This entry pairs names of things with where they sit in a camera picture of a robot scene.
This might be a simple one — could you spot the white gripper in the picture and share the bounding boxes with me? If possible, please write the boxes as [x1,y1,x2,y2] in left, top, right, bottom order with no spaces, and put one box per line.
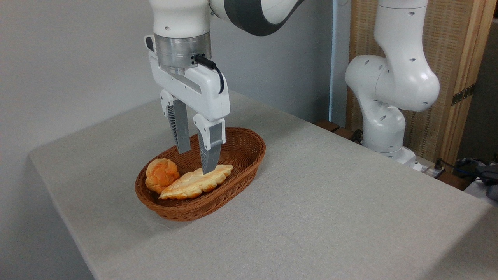
[144,35,230,175]

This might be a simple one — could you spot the round orange bread roll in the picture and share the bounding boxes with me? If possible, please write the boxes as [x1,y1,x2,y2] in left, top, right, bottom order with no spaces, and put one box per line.
[145,158,180,194]

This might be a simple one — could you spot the long braided bread loaf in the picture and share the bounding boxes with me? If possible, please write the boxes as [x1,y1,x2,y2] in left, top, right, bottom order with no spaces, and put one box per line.
[159,164,234,200]

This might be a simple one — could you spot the brown wicker oval basket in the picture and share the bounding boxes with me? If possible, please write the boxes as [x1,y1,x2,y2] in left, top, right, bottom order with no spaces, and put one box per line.
[135,127,267,222]

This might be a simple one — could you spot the grey tablecloth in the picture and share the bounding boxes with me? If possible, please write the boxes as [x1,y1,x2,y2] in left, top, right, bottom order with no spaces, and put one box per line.
[29,90,498,280]

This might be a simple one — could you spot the wooden rattan folding screen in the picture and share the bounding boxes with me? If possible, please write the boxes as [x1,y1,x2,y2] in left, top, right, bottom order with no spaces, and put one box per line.
[346,0,498,168]

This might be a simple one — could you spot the dark metal screen hinge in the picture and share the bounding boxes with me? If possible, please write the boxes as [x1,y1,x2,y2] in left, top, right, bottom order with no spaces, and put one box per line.
[451,84,476,106]

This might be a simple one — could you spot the dark grey bag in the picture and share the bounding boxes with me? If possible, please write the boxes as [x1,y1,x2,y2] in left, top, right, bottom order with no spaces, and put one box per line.
[478,165,498,201]

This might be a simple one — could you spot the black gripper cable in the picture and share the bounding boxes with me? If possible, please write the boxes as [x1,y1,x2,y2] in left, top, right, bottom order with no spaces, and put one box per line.
[193,54,225,95]

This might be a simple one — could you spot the white vertical post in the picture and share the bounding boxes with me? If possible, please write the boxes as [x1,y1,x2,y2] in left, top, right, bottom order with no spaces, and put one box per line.
[329,0,352,127]

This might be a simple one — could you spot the black and blue cables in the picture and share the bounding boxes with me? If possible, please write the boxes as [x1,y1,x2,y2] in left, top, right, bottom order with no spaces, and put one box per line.
[442,155,498,183]

